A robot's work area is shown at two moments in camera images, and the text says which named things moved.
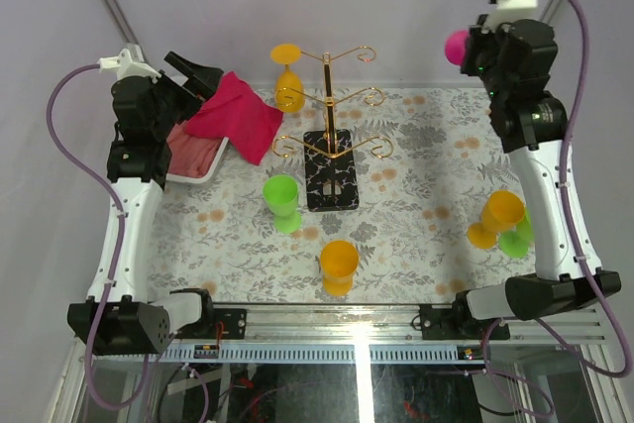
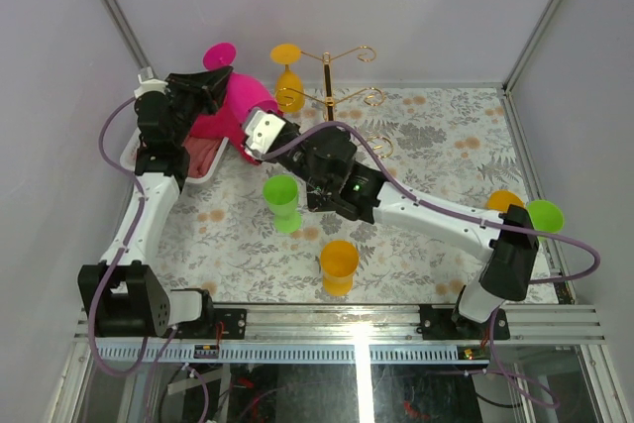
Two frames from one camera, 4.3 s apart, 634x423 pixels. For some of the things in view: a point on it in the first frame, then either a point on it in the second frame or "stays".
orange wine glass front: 339,262 stays
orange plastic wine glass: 289,90 stays
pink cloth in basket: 190,156 stays
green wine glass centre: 281,193 stays
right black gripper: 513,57 to 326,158
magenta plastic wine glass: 455,46 to 246,93
